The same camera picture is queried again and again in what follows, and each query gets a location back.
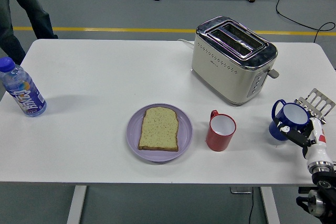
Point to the black table control panel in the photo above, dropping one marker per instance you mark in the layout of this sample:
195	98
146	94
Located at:
304	190

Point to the purple round plate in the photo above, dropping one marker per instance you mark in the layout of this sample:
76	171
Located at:
185	134

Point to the grey under-table bracket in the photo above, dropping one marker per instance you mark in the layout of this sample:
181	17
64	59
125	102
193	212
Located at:
240	190

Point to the cream and chrome toaster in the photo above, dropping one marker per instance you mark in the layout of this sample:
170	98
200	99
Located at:
223	77

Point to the white table leg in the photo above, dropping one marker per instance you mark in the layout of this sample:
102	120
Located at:
76	205
270	205

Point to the slice of bread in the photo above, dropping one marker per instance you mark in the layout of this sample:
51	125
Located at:
158	129

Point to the red enamel cup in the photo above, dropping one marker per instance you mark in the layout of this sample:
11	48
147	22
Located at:
218	141

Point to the blue enamel cup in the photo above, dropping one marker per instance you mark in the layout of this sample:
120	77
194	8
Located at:
282	115

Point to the silver metal toast rack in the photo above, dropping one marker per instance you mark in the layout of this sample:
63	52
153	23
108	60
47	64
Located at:
321	102

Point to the plastic drink bottle blue cap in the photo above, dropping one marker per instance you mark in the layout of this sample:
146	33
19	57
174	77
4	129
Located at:
25	95

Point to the person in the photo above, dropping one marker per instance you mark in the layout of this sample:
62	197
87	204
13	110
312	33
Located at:
26	1

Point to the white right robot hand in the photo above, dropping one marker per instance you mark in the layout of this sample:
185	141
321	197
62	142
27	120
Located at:
317	145

